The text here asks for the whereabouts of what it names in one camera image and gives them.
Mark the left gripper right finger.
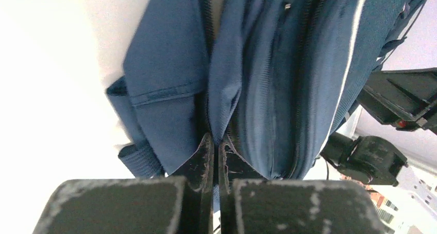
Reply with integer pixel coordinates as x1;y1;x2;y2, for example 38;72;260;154
217;138;384;233

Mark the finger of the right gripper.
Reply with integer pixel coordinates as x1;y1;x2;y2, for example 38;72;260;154
357;68;436;134

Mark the navy blue backpack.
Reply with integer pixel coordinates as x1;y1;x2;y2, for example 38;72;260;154
106;0;424;179

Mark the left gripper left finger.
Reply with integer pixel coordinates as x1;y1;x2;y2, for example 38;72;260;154
34;133;214;233

